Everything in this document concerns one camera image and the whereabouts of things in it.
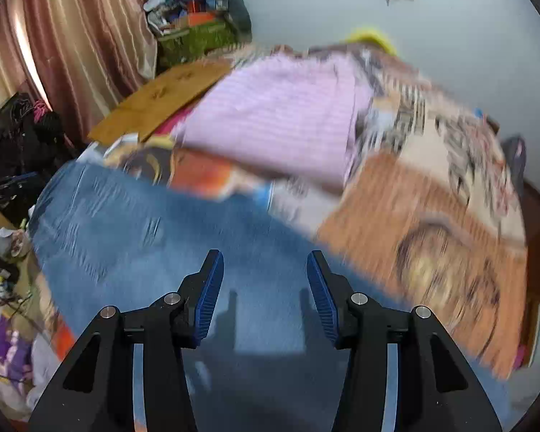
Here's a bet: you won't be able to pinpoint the green patterned storage box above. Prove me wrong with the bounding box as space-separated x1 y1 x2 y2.
155 20 242 71

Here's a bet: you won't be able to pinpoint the striped brown curtain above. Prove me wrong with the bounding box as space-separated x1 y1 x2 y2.
0 0 159 132

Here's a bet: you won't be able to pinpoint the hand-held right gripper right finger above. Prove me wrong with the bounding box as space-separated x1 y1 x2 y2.
306 249 505 432

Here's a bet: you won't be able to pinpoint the pink striped shirt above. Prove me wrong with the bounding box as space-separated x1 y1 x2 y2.
173 51 375 190

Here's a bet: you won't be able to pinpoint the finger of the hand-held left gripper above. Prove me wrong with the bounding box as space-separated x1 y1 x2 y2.
0 171 41 210

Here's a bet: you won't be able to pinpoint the grey backpack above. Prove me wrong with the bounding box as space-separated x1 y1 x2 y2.
503 134 528 190

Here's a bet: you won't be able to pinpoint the wooden lap table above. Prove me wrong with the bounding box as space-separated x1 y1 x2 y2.
86 60 233 144

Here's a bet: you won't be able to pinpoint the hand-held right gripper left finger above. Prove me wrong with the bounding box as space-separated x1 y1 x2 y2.
27 249 226 432

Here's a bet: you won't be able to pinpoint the floor clutter heap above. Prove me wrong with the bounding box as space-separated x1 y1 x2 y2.
0 225 73 420

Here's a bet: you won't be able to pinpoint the blue denim pants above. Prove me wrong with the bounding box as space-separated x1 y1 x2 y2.
27 161 514 432

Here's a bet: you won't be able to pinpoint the black bag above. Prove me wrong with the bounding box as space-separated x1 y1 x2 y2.
0 92 76 190

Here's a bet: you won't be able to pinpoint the pile of mixed clothes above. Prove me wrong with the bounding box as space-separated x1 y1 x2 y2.
143 0 253 42

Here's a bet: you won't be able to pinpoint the printed blanket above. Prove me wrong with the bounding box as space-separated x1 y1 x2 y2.
76 42 530 382

